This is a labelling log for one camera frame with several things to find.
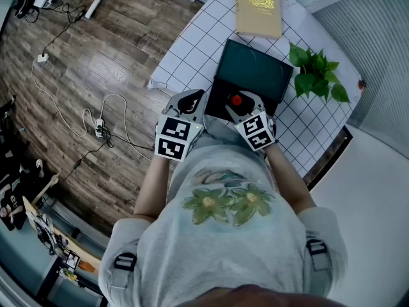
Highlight potted green plant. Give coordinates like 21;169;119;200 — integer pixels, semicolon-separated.
289;42;351;104

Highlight wooden desk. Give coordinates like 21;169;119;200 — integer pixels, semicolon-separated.
24;173;103;278

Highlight grey flower print shirt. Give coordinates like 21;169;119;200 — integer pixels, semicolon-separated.
97;142;349;307

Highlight person's right forearm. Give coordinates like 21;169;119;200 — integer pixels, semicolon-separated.
265;142;317;217

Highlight person's left forearm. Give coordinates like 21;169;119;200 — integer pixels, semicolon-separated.
134;153;170;223

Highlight dark green box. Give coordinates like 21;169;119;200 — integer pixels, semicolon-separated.
204;38;294;123

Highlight black cable with inline plug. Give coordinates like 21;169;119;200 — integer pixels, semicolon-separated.
60;132;112;184

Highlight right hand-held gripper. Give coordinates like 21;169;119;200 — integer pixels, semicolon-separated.
225;90;277;152

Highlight thick white cable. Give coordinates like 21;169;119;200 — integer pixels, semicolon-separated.
31;61;96;138

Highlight small red object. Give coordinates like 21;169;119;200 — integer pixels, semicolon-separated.
227;91;249;109

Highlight black power brick cable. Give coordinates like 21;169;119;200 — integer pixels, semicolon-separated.
40;0;89;57

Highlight small orange object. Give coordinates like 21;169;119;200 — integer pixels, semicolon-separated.
78;260;96;274

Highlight grey strap with black buckle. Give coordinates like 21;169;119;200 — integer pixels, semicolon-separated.
110;252;137;287
305;239;333;272

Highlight person's grey trousers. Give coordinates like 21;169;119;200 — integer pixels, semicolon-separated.
201;115;253;150

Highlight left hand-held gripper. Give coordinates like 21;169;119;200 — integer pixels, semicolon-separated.
154;89;208;163

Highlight glass partition with blinds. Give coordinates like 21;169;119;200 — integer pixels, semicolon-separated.
311;0;409;158

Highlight black chair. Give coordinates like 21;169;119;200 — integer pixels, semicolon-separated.
0;94;33;172

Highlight pile of cables and papers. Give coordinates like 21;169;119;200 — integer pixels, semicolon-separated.
27;212;70;257

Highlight yellow hardcover book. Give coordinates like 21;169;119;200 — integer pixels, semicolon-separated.
235;0;282;40

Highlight white checkered tablecloth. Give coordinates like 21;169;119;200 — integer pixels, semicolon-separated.
146;0;364;178

